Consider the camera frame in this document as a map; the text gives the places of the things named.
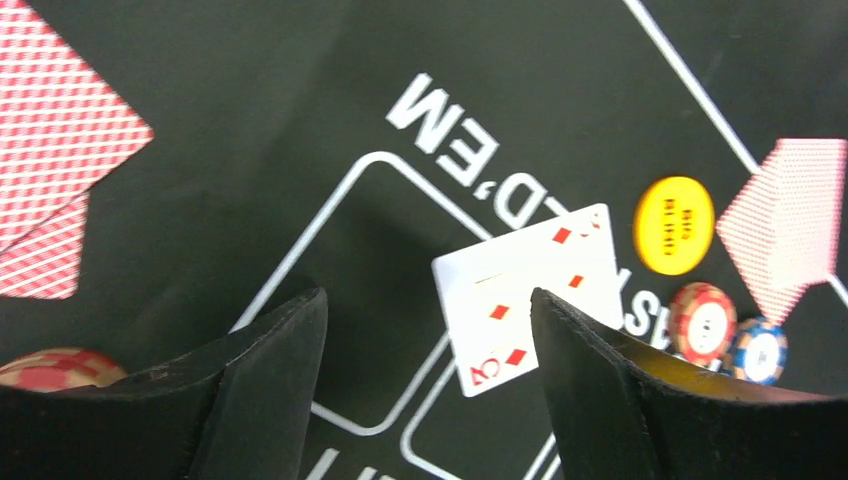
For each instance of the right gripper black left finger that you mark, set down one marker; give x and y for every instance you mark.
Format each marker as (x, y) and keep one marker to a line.
(235, 408)

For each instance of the orange big blind button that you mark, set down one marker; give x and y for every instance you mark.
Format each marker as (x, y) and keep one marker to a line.
(673, 225)

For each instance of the black poker table mat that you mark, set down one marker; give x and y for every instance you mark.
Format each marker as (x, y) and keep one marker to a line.
(343, 145)

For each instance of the face up diamonds card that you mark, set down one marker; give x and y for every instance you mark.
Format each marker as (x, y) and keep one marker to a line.
(485, 291)

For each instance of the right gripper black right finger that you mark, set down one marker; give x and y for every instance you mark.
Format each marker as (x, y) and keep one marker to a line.
(621, 409)

